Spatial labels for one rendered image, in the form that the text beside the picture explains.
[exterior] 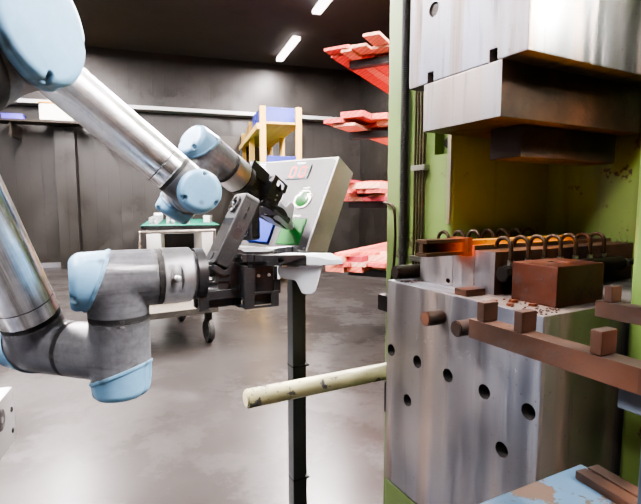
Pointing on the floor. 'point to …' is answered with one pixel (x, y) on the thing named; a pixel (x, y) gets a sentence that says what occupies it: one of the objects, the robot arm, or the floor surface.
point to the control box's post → (297, 398)
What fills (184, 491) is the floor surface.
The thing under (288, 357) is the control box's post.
